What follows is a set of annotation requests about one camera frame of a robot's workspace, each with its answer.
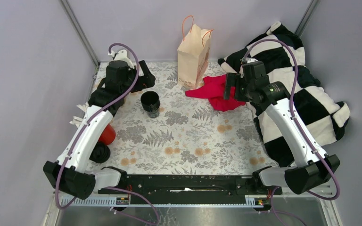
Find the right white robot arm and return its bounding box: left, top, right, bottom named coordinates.
left=223, top=58, right=340, bottom=200

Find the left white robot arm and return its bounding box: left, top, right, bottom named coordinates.
left=43, top=59, right=156, bottom=200

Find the black ribbed cup stack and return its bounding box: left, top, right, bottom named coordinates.
left=140, top=91, right=160, bottom=118

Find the red cloth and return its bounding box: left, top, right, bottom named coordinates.
left=185, top=74, right=246, bottom=112

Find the black white checkered blanket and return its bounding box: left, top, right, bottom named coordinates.
left=217, top=21, right=351, bottom=168

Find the floral table mat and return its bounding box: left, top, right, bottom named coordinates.
left=86, top=62, right=277, bottom=175

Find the beige paper bag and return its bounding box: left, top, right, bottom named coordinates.
left=177, top=15, right=213, bottom=89

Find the red ribbed cup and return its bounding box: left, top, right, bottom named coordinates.
left=98, top=124, right=116, bottom=145

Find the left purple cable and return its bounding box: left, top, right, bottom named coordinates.
left=55, top=43, right=140, bottom=210

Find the purple cable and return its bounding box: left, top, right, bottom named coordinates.
left=55, top=43, right=140, bottom=210
left=243, top=39, right=341, bottom=201

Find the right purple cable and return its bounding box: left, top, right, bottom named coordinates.
left=243, top=39, right=341, bottom=201

